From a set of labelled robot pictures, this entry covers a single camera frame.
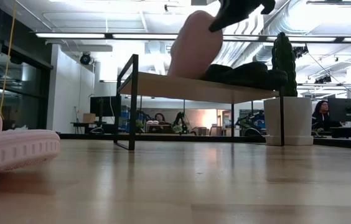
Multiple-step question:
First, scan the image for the pink foam slide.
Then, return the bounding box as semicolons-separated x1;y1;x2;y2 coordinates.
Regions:
166;10;224;80
0;104;61;178

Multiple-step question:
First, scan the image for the green cactus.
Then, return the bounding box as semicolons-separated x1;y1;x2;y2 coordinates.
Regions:
271;32;298;98

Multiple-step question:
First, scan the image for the white plant pot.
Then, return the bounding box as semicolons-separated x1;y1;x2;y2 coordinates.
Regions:
263;96;314;146

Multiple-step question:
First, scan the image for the black computer monitor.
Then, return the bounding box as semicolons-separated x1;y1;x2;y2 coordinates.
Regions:
327;98;351;123
90;96;119;118

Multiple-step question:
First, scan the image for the wooden shelf black metal frame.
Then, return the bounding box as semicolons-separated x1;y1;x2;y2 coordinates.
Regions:
115;54;286;151

